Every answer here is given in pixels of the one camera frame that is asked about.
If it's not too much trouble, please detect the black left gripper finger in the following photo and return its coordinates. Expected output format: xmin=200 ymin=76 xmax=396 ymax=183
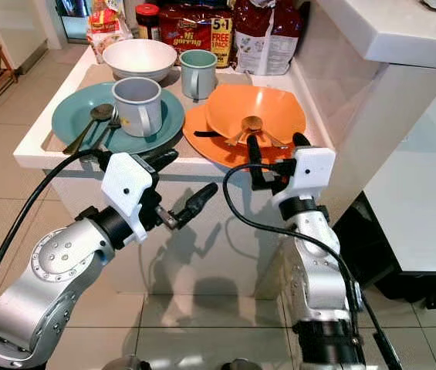
xmin=171 ymin=182 xmax=219 ymax=230
xmin=142 ymin=148 xmax=181 ymax=173

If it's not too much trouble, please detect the golden metal fork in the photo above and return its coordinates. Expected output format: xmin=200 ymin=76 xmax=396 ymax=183
xmin=255 ymin=126 xmax=292 ymax=150

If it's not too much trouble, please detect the golden metal spoon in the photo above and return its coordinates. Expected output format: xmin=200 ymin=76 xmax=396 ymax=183
xmin=223 ymin=115 xmax=264 ymax=148

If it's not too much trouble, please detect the orange plate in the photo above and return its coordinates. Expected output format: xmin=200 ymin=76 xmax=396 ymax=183
xmin=182 ymin=103 xmax=313 ymax=170

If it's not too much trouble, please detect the orange bowl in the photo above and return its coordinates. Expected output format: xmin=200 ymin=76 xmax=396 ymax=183
xmin=204 ymin=82 xmax=308 ymax=146

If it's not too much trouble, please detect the black knife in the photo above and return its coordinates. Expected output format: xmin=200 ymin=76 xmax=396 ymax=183
xmin=192 ymin=129 xmax=227 ymax=139

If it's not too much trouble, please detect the grey mug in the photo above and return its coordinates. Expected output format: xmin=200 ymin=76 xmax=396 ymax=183
xmin=111 ymin=76 xmax=164 ymax=139

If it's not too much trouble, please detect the dark metal fork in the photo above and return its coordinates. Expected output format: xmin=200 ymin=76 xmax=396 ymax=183
xmin=94 ymin=107 xmax=123 ymax=149

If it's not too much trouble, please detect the white stepped counter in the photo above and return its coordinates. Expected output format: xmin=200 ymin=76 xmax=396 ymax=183
xmin=12 ymin=0 xmax=436 ymax=301

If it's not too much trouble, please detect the dark metal spoon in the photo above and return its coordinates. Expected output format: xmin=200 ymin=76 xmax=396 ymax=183
xmin=61 ymin=103 xmax=116 ymax=156

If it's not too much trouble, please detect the teal mug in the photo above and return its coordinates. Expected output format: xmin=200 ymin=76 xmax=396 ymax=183
xmin=177 ymin=49 xmax=219 ymax=103

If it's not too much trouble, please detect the teal plate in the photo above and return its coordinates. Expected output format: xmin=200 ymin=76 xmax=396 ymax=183
xmin=51 ymin=81 xmax=186 ymax=156

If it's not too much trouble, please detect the white bowl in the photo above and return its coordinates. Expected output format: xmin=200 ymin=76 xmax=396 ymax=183
xmin=101 ymin=38 xmax=179 ymax=83

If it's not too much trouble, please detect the red and white food bag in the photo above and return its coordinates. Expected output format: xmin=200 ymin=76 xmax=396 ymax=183
xmin=231 ymin=0 xmax=304 ymax=77

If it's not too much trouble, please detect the red instant noodle pack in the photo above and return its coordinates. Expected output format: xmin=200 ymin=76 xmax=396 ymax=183
xmin=157 ymin=3 xmax=235 ymax=69

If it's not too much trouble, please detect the dark jar with red lid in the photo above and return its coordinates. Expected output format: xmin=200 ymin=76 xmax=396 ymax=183
xmin=134 ymin=2 xmax=162 ymax=42

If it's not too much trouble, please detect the yellow and red snack bag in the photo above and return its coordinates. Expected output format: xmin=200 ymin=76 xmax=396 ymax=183
xmin=84 ymin=0 xmax=134 ymax=65

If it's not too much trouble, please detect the black table base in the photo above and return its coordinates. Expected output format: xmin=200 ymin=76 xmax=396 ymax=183
xmin=332 ymin=193 xmax=436 ymax=311

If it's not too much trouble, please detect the grey left robot foot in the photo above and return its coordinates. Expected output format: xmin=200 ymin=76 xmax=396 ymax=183
xmin=100 ymin=354 xmax=143 ymax=370

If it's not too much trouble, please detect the grey robot foot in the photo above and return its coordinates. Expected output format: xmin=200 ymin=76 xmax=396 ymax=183
xmin=220 ymin=358 xmax=262 ymax=370
xmin=100 ymin=354 xmax=143 ymax=370

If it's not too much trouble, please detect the dark glass door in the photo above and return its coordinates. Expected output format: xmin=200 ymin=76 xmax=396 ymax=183
xmin=59 ymin=0 xmax=96 ymax=41

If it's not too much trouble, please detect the grey right robot foot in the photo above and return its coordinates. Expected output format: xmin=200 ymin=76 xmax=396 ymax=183
xmin=220 ymin=358 xmax=262 ymax=370

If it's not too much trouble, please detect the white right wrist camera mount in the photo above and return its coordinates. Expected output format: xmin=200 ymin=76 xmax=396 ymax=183
xmin=272 ymin=146 xmax=337 ymax=206

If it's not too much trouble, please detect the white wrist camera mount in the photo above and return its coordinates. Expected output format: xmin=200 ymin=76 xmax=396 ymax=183
xmin=272 ymin=146 xmax=337 ymax=206
xmin=100 ymin=151 xmax=158 ymax=246

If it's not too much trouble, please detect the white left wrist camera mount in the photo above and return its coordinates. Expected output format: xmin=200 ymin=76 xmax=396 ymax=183
xmin=100 ymin=151 xmax=158 ymax=246

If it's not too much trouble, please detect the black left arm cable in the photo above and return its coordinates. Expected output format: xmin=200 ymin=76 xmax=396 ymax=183
xmin=0 ymin=148 xmax=115 ymax=357

